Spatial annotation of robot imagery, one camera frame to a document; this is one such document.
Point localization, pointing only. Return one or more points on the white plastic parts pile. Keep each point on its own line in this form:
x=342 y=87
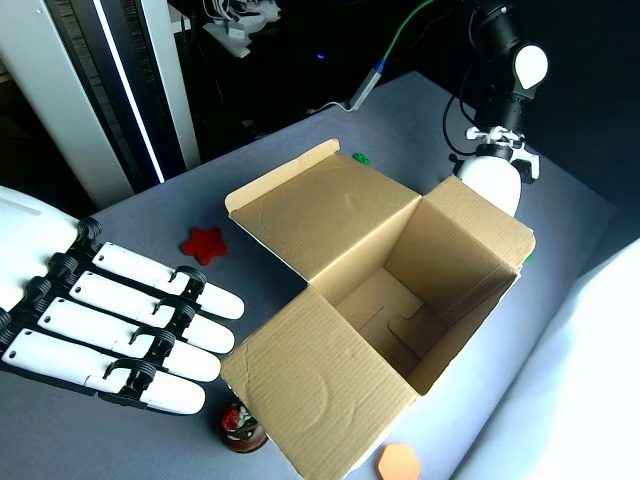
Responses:
x=232 y=32

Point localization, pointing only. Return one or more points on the orange hexagon block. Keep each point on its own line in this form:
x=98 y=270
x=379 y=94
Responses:
x=398 y=462

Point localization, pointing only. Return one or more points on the brown cardboard box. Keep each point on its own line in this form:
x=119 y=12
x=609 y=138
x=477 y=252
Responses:
x=325 y=375

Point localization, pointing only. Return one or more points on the strawberry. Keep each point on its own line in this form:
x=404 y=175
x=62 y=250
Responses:
x=242 y=427

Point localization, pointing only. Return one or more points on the red star block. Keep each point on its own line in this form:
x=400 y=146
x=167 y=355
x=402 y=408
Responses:
x=205 y=246

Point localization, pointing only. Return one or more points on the white backdrop sheet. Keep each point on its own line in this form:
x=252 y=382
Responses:
x=575 y=375

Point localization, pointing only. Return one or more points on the grey table cloth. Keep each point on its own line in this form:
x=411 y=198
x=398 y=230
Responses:
x=150 y=225

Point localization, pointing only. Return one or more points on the white cabinet with light strip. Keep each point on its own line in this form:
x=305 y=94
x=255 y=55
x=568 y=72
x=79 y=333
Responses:
x=50 y=75

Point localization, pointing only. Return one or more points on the grey adapter with blue plug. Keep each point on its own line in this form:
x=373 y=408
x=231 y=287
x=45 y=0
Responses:
x=365 y=87

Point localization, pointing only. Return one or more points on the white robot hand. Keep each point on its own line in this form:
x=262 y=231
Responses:
x=75 y=310
x=492 y=182

